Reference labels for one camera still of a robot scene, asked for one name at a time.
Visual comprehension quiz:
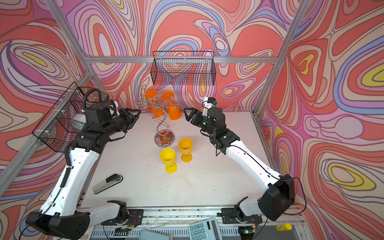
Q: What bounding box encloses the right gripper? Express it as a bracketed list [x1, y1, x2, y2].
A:
[183, 107, 216, 137]

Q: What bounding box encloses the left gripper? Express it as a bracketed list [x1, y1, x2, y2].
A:
[101, 107, 142, 138]

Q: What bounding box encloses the orange wine glass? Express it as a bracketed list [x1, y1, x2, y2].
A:
[145, 90, 166, 118]
[162, 92, 182, 121]

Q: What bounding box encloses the dark yellow wine glass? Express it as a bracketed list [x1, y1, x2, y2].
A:
[178, 138, 194, 163]

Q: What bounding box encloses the light yellow wine glass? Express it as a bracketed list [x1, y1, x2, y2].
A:
[160, 148, 178, 174]

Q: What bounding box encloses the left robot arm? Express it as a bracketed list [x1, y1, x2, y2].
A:
[26, 89, 142, 240]

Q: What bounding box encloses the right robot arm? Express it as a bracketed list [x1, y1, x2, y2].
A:
[184, 107, 295, 221]

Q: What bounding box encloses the chrome wine glass rack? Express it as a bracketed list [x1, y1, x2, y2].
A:
[135, 96, 176, 148]

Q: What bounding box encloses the grey black stapler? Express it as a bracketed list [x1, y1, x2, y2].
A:
[93, 174, 124, 195]

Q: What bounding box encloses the teal calculator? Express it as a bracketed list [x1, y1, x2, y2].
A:
[188, 218, 223, 240]

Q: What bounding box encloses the grey box at front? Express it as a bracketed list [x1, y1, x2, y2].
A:
[138, 230, 173, 240]

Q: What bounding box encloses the yellow capped bottle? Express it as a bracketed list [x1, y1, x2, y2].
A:
[276, 224, 293, 232]

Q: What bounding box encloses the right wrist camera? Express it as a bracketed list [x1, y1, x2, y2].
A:
[202, 97, 218, 117]

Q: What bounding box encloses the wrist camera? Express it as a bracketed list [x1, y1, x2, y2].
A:
[202, 97, 218, 117]
[107, 100, 119, 118]

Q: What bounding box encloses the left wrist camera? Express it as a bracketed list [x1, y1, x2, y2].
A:
[107, 100, 119, 118]

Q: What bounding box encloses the back black wire basket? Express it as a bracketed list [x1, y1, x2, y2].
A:
[151, 50, 216, 86]

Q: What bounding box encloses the black wire basket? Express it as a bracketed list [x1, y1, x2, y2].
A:
[33, 83, 92, 153]
[151, 50, 216, 86]

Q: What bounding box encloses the left black wire basket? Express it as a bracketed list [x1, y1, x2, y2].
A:
[33, 83, 92, 153]

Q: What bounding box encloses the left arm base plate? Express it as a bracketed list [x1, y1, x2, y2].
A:
[101, 209, 144, 227]

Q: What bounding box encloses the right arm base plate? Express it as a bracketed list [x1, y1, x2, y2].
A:
[217, 208, 263, 226]

